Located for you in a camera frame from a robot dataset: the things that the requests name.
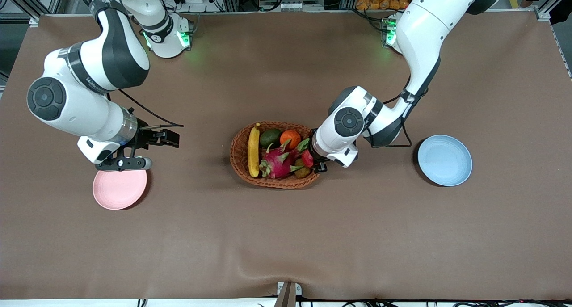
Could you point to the brown kiwi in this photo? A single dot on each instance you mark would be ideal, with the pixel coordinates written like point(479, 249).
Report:
point(302, 172)

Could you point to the metal table edge bracket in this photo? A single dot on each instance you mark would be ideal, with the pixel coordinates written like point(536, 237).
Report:
point(288, 296)

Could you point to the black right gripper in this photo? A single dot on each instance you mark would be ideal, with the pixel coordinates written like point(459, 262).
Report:
point(146, 136)

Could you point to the brown wicker basket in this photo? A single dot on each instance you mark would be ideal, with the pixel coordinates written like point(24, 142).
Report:
point(239, 157)

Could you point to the brown table cloth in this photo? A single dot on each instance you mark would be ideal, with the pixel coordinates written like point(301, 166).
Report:
point(268, 235)

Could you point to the aluminium frame rail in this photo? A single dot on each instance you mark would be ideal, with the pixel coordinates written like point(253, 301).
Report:
point(31, 10)
point(547, 5)

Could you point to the light blue plate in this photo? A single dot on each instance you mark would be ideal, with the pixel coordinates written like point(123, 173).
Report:
point(444, 160)

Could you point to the orange fruit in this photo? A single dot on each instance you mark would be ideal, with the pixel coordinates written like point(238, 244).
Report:
point(290, 138)

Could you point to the green avocado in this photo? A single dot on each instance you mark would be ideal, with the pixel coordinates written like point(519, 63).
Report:
point(269, 138)

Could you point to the yellow banana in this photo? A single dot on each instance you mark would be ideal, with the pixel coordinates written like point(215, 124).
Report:
point(254, 150)

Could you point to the pink dragon fruit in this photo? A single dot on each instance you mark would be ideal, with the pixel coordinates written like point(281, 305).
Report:
point(277, 161)

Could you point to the pink plate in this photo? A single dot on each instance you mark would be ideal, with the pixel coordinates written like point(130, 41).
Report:
point(118, 191)

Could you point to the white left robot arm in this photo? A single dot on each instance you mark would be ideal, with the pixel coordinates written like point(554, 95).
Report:
point(420, 34)

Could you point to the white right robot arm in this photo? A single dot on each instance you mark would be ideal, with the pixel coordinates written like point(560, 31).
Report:
point(80, 106)

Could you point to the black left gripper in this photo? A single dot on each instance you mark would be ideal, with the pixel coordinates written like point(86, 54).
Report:
point(314, 157)

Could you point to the red apple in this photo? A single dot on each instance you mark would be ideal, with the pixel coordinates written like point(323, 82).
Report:
point(307, 158)

